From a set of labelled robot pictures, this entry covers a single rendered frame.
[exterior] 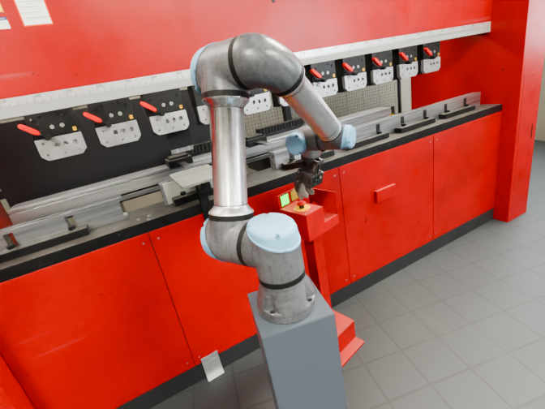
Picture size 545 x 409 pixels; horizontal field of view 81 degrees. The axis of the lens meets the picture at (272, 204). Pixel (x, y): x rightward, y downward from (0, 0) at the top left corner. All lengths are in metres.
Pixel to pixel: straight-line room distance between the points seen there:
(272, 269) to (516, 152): 2.34
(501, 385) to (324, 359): 1.02
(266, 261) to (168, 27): 1.04
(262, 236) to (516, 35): 2.32
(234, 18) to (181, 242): 0.97
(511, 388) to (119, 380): 1.62
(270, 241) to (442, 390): 1.17
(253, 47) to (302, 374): 0.76
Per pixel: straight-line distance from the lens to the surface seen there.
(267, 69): 0.73
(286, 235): 0.70
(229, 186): 0.78
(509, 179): 2.87
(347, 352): 1.76
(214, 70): 0.79
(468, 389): 1.71
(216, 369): 1.82
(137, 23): 1.45
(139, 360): 1.66
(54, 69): 1.42
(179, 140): 1.47
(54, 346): 1.58
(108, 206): 1.46
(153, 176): 1.72
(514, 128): 2.77
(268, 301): 0.78
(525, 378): 1.81
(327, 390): 0.96
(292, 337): 0.80
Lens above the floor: 1.30
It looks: 21 degrees down
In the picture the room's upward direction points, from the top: 11 degrees counter-clockwise
